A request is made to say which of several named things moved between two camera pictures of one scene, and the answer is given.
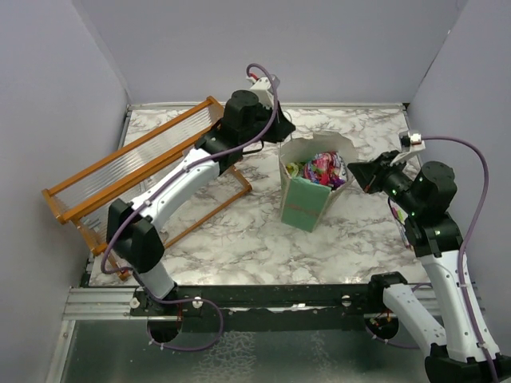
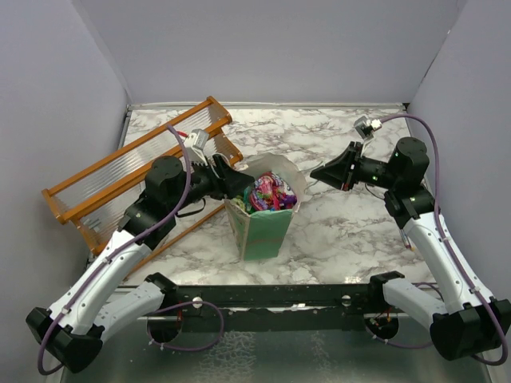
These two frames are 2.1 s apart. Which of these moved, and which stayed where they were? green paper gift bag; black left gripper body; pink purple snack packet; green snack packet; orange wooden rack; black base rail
Moved: green paper gift bag; green snack packet; black left gripper body; pink purple snack packet
Stayed: orange wooden rack; black base rail
